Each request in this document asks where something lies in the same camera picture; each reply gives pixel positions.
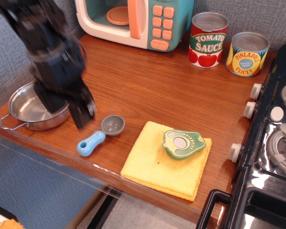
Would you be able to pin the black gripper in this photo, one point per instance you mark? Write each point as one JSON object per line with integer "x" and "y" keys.
{"x": 59, "y": 71}

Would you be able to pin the blue toy scoop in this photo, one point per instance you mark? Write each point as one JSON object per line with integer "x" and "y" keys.
{"x": 111, "y": 126}

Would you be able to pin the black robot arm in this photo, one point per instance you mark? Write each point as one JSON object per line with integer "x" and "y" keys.
{"x": 40, "y": 24}

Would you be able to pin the yellow folded napkin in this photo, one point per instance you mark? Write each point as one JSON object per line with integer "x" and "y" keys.
{"x": 149, "y": 164}

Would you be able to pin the stainless steel pan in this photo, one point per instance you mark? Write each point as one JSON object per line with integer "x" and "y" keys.
{"x": 25, "y": 106}

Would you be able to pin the orange microwave plate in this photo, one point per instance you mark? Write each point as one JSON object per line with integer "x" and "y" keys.
{"x": 118, "y": 16}

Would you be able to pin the green toy pepper slice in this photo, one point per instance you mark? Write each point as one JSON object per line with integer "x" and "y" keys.
{"x": 180, "y": 144}

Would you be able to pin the toy microwave oven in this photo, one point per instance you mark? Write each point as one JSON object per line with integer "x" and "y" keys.
{"x": 157, "y": 25}

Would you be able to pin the orange cloth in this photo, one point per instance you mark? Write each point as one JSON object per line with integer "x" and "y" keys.
{"x": 11, "y": 224}

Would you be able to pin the tomato sauce can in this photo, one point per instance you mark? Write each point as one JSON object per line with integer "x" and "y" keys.
{"x": 207, "y": 39}

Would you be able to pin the pineapple slices can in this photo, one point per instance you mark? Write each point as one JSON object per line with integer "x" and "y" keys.
{"x": 247, "y": 53}

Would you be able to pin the black toy stove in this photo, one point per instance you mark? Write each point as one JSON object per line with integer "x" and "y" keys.
{"x": 258, "y": 197}

